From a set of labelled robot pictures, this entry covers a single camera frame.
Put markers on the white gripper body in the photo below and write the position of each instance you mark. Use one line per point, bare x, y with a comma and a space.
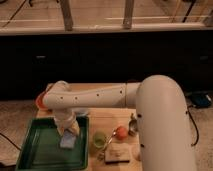
65, 119

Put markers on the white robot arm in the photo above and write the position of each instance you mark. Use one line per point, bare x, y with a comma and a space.
163, 117

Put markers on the green plastic tray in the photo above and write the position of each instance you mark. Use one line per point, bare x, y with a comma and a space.
41, 149

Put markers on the orange bowl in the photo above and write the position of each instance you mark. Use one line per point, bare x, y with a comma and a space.
39, 102

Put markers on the green plastic cup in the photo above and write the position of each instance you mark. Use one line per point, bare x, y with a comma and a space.
99, 139

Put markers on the metal spoon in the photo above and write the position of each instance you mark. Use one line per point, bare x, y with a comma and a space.
107, 143

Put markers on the red tomato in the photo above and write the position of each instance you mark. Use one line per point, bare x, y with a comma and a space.
121, 133

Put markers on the brown wooden block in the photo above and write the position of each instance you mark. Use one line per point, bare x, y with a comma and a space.
117, 153

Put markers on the dark blue object on floor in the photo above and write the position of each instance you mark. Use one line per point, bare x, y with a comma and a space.
201, 100

